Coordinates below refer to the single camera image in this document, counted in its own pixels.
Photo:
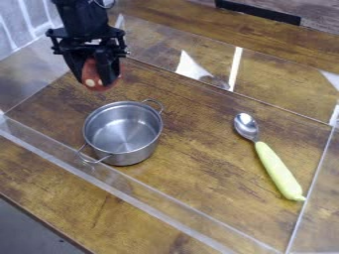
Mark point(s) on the black bar in background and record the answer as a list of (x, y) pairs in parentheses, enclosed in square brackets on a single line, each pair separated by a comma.
[(259, 12)]

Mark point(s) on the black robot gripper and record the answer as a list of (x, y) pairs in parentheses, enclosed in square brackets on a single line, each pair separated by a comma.
[(87, 35)]

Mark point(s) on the small silver pot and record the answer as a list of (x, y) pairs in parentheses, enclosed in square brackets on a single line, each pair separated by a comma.
[(121, 132)]

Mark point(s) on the red toy mushroom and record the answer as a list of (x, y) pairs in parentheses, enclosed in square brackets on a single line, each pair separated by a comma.
[(89, 78)]

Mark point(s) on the spoon with yellow handle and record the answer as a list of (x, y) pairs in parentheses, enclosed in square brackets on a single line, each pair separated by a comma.
[(275, 167)]

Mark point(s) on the clear acrylic barrier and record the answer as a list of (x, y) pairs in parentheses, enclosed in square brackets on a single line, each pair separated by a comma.
[(200, 198)]

